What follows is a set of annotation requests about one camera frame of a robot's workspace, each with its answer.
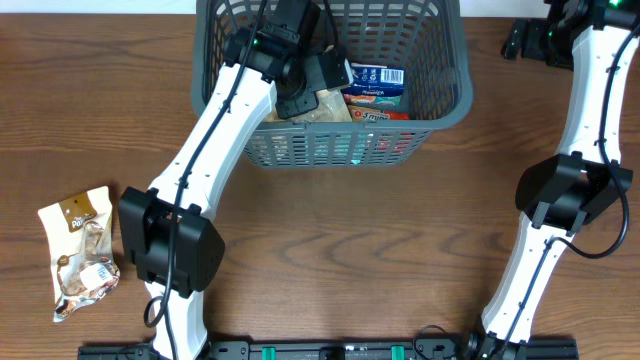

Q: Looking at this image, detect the Kleenex tissue multipack box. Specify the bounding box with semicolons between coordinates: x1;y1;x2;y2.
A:
341;63;405;107

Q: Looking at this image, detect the kraft paper zip pouch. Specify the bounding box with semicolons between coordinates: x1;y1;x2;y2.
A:
263;90;352;124

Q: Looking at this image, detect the light teal wipes packet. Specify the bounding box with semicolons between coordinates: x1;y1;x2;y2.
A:
313;133;373;166

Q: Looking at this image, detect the grey plastic mesh basket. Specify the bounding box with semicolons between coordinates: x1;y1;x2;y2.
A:
189;1;473;175

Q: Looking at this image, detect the orange San Remo spaghetti pack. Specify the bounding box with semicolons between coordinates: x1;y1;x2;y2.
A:
347;105;410;153

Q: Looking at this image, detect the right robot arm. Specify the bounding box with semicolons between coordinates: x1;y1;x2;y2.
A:
458;0;639;359

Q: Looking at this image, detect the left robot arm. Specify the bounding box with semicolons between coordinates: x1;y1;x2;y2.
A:
118;1;353;359

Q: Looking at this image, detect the white brown snack bag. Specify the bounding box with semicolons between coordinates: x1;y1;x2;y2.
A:
38;186;121;323

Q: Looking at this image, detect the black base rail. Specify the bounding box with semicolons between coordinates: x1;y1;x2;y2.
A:
77;335;581;360

